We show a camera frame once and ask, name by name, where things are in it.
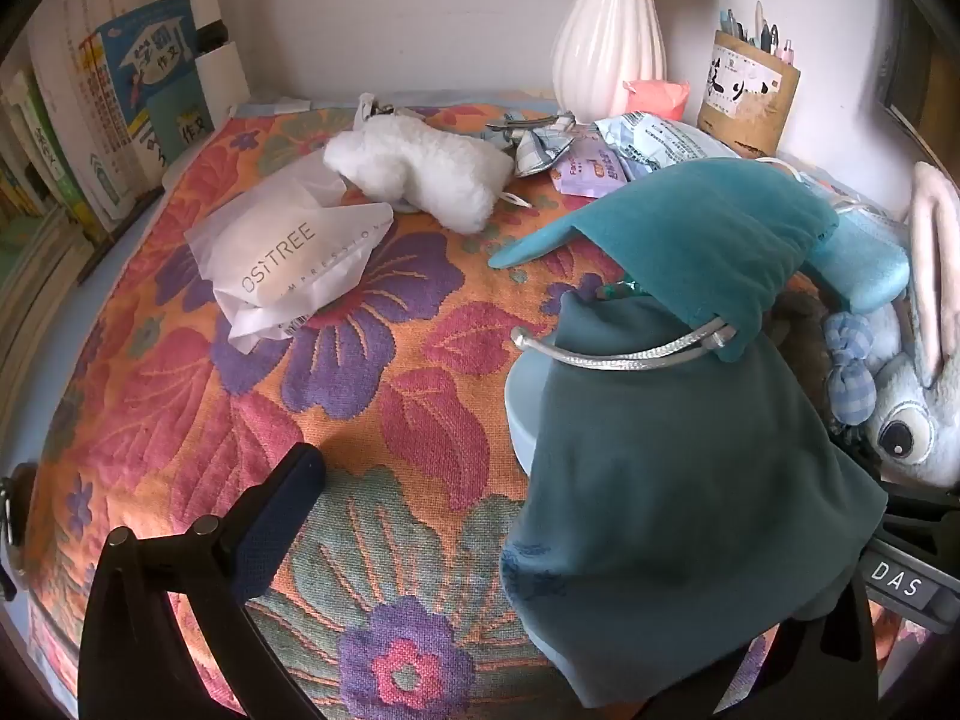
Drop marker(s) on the floral woven blanket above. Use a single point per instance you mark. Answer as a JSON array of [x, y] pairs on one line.
[[375, 420]]

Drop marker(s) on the brown paper pen holder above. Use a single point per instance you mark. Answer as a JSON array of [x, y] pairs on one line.
[[750, 105]]

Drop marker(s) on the plaid bow hair clip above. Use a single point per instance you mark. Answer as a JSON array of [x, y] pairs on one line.
[[540, 150]]

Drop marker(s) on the light blue fabric pouch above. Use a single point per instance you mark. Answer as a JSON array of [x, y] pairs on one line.
[[862, 262]]

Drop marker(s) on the blue tissue packet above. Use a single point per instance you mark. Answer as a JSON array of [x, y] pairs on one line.
[[660, 139]]

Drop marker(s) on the white plastic bag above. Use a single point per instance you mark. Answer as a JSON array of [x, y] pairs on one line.
[[292, 255]]

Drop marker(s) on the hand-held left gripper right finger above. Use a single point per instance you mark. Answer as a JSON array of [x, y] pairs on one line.
[[851, 660]]

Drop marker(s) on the row of books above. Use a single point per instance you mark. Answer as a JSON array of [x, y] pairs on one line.
[[97, 90]]

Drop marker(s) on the blue rabbit plush toy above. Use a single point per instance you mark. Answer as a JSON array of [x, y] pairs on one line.
[[907, 420]]

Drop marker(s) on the purple wet wipe packet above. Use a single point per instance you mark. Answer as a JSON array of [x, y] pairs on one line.
[[592, 172]]

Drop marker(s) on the orange tissue pack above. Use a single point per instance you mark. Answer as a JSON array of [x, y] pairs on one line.
[[652, 97]]

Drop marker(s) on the white plush toy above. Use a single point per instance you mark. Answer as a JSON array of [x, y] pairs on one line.
[[420, 165]]

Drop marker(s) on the bunch of pens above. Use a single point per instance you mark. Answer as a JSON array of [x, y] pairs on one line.
[[765, 37]]

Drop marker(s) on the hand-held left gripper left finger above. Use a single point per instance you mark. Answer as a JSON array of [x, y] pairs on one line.
[[277, 517]]

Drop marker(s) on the white ribbed vase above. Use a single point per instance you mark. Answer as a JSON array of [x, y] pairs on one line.
[[607, 52]]

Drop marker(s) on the dark teal cloth bag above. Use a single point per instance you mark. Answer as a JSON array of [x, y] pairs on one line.
[[675, 480]]

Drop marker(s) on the grey hair clip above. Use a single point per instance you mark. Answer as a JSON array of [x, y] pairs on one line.
[[506, 127]]

